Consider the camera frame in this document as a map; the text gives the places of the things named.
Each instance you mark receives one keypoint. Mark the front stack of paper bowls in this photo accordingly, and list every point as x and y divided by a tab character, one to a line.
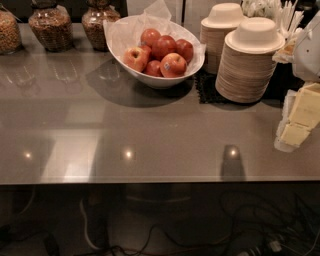
246	65

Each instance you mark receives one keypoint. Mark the small middle red apple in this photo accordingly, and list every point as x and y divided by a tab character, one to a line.
148	50

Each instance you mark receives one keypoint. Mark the right glass cereal jar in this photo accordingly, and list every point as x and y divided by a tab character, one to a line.
92	22

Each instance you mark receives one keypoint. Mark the white oval bowl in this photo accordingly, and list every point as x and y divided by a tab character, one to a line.
159	82

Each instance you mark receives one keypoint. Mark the small lower red apple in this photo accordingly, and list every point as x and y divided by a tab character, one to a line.
153	69

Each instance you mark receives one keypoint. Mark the top back red apple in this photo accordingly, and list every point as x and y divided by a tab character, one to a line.
149	36

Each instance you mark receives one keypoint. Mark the middle glass cereal jar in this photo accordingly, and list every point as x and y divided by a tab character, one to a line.
51	25

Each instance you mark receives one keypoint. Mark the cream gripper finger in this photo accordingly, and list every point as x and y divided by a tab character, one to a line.
289	136
305	112

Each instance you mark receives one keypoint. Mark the right red apple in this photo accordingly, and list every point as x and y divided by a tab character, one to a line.
185	49

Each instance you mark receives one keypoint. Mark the rear stack of paper bowls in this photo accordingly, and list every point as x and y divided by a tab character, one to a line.
222	19

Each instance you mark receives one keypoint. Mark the glass cereal jar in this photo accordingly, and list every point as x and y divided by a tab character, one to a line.
51	25
10	37
92	22

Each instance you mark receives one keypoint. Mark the red apple with sticker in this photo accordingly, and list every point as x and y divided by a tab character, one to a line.
173	65

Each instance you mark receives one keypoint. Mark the small red apple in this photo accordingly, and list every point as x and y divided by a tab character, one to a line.
148	50
153	69

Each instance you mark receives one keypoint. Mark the centre red apple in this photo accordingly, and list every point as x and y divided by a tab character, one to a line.
163	46

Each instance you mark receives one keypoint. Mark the white paper liner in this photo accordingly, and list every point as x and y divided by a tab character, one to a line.
126	32

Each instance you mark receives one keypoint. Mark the black mesh mat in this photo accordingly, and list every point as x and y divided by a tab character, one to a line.
281	81

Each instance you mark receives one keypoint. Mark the white plastic cutlery bunch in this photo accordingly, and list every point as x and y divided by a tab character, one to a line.
286	19

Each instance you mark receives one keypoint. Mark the left glass cereal jar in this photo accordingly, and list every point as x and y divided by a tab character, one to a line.
10	37

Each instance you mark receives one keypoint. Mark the left yellow-red apple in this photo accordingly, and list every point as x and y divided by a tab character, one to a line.
136	58

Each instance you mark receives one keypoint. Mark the stack of paper bowls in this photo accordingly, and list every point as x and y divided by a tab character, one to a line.
246	65
222	19

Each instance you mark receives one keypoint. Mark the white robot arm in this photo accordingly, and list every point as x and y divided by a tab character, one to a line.
306	54

